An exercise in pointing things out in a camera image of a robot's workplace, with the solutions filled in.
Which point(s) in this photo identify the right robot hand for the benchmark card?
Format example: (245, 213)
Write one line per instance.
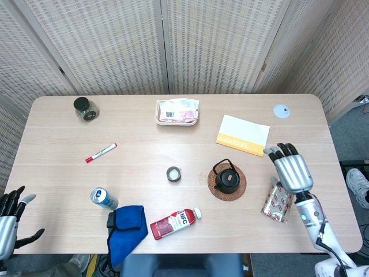
(294, 173)

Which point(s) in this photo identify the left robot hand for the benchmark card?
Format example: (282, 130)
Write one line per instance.
(7, 233)

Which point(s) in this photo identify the black teapot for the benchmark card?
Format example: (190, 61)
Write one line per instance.
(227, 180)

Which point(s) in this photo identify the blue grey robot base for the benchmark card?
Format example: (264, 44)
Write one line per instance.
(181, 265)

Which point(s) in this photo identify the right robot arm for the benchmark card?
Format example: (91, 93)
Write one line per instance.
(311, 216)

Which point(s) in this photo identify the brown round woven coaster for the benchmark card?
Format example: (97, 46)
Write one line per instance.
(240, 193)

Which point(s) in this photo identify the gold red snack packet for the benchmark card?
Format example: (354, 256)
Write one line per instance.
(274, 205)

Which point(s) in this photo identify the yellow white Lexicon book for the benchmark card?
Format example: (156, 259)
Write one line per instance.
(245, 132)

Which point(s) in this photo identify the white sneaker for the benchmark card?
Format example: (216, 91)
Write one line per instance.
(357, 184)

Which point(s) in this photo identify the grey sneaker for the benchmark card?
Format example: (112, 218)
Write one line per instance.
(80, 261)

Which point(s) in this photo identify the white power strip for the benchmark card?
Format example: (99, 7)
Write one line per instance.
(362, 99)

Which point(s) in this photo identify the light blue drink can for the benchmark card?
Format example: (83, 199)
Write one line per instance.
(105, 199)

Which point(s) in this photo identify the blue folded cloth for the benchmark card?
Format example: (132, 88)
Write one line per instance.
(127, 231)

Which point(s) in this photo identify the small dark teacup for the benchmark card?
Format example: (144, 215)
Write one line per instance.
(173, 174)

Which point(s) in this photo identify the red white marker pen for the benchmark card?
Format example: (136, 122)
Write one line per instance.
(101, 153)

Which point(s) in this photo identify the beige food tray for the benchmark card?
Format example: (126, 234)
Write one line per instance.
(176, 123)

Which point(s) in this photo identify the pink white snack packet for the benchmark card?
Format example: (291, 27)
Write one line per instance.
(178, 111)

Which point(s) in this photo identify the red NFC juice bottle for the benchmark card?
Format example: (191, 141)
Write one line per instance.
(173, 223)

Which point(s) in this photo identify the glass jar black lid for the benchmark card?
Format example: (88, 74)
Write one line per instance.
(86, 111)

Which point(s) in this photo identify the beige woven folding screen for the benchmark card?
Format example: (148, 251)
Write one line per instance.
(115, 43)

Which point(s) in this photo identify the black metal frame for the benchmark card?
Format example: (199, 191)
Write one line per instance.
(354, 163)

